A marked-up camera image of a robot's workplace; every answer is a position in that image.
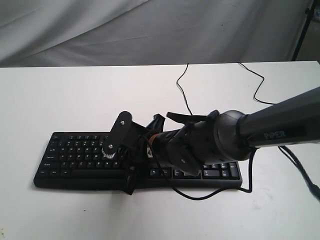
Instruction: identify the grey backdrop cloth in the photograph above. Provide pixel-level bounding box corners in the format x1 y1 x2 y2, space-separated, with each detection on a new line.
0 0 312 67

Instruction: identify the black Acer keyboard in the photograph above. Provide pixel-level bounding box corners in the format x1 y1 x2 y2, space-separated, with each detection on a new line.
33 132 243 191

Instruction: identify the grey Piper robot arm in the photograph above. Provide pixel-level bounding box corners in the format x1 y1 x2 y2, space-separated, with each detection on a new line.
112 88 320 194

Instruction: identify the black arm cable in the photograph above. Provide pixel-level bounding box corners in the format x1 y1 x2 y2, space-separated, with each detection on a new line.
139 111 256 201

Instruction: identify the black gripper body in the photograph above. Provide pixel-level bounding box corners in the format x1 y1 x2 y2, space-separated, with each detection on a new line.
136 129 180 167

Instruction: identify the black cable with plug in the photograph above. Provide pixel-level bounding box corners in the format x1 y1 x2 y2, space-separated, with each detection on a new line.
176 62 320 201

